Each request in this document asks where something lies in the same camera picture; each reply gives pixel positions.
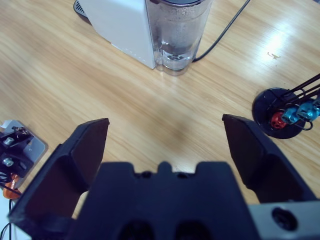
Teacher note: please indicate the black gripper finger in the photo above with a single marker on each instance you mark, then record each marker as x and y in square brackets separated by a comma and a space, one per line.
[270, 170]
[62, 175]

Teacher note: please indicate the blue coffee capsule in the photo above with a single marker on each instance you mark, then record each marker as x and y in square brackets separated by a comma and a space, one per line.
[290, 115]
[306, 110]
[318, 112]

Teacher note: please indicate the red coffee capsule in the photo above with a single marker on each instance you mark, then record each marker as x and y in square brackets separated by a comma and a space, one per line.
[277, 122]

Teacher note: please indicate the white capsule coffee machine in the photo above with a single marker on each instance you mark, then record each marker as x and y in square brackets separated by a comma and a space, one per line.
[120, 25]

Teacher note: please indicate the black capsule holder with rods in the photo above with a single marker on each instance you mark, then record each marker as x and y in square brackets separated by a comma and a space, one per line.
[262, 105]

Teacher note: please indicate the metal drip tray grille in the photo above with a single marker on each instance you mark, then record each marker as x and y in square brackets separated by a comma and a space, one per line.
[79, 7]

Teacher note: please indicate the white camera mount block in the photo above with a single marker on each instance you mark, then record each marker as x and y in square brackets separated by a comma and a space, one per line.
[37, 147]

